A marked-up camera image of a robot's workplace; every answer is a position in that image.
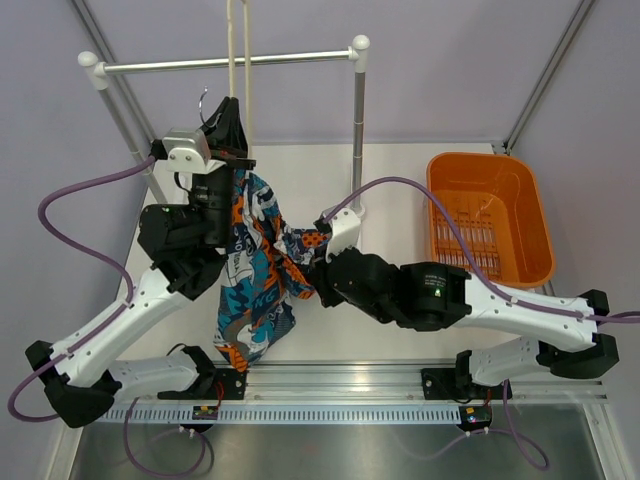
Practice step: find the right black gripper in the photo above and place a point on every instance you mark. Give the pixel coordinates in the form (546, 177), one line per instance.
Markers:
(327, 296)

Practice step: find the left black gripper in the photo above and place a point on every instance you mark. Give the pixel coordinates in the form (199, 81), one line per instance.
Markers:
(227, 133)

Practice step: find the colourful patterned shorts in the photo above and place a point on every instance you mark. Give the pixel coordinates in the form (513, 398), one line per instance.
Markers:
(266, 267)

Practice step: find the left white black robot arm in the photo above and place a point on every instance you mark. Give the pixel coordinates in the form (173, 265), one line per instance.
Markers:
(82, 374)

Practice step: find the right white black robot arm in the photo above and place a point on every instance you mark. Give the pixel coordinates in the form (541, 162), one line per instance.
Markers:
(559, 337)

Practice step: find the silver white garment rack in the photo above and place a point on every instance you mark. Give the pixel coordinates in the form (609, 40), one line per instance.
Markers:
(357, 53)

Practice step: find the orange plastic basket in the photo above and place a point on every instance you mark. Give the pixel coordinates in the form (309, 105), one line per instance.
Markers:
(495, 204)

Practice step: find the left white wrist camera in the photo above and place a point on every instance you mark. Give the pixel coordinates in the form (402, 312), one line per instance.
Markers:
(185, 151)

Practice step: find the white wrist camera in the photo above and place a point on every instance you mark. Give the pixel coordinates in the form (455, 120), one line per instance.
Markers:
(185, 151)
(342, 230)

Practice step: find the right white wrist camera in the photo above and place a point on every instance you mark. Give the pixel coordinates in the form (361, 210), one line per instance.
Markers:
(342, 230)

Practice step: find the aluminium mounting rail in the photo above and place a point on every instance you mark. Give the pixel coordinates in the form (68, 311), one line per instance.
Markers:
(395, 382)

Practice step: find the white slotted cable duct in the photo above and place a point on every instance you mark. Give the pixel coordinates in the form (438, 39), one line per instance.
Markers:
(237, 414)

